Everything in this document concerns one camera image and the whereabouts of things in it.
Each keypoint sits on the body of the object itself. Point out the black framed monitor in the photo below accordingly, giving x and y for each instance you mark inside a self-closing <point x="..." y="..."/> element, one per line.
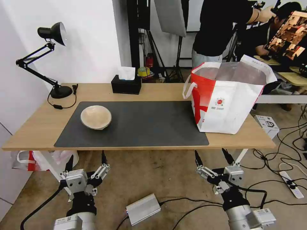
<point x="289" y="36"/>

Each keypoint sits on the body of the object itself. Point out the yellow tape roll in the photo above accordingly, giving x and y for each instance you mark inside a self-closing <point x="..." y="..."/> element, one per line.
<point x="144" y="72"/>

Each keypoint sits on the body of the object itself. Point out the white power strip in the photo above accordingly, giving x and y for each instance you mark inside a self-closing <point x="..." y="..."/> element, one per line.
<point x="291" y="185"/>

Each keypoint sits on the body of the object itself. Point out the silver power adapter box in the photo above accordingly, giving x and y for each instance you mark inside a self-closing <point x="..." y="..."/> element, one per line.
<point x="143" y="209"/>

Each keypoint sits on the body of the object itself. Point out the white red plastic bag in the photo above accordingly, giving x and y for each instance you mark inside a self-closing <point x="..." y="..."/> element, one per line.
<point x="40" y="161"/>

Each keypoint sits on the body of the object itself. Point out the dark grey desk mat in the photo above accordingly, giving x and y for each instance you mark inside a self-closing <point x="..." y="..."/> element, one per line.
<point x="148" y="124"/>

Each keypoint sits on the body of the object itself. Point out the red fire extinguisher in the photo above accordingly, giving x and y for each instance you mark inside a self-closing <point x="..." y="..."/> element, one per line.
<point x="150" y="61"/>

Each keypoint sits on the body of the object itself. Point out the grey photo reflector panel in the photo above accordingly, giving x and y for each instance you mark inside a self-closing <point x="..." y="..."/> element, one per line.
<point x="171" y="16"/>

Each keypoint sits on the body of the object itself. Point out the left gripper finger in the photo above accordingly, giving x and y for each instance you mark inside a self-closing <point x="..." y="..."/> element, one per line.
<point x="102" y="169"/>
<point x="69" y="165"/>

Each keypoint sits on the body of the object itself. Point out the red white takeout bag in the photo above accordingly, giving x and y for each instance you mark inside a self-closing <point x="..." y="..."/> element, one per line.
<point x="230" y="105"/>

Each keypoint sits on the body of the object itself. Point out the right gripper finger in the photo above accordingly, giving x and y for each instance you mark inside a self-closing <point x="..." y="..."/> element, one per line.
<point x="228" y="159"/>
<point x="203" y="171"/>

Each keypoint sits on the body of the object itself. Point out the black light stand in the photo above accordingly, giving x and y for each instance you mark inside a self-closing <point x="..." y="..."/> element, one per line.
<point x="157" y="55"/>

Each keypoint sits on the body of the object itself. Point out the white tissue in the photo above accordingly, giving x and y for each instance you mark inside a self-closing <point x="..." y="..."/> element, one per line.
<point x="126" y="72"/>

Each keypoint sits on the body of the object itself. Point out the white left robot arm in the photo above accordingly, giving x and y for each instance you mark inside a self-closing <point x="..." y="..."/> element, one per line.
<point x="84" y="221"/>

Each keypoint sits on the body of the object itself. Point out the black tissue box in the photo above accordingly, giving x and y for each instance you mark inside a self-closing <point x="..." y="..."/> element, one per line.
<point x="126" y="86"/>

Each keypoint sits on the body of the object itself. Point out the beige paper bowl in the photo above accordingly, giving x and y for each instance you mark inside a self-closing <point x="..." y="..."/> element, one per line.
<point x="96" y="117"/>

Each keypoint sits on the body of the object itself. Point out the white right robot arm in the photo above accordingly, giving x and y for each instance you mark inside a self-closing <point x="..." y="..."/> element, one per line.
<point x="242" y="218"/>

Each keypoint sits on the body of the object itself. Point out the black desk lamp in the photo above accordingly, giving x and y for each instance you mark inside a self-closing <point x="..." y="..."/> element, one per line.
<point x="61" y="91"/>

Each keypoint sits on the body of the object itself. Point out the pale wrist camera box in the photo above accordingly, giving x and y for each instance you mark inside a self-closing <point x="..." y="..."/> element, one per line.
<point x="76" y="180"/>
<point x="234" y="175"/>

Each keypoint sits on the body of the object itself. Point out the person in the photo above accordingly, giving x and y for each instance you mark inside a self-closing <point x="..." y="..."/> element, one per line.
<point x="263" y="36"/>
<point x="215" y="26"/>

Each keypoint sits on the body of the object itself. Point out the white cardboard box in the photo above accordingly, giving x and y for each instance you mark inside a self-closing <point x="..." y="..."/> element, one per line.
<point x="267" y="124"/>

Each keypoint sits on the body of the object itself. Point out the wooden side table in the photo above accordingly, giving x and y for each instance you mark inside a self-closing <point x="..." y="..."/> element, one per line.
<point x="292" y="79"/>

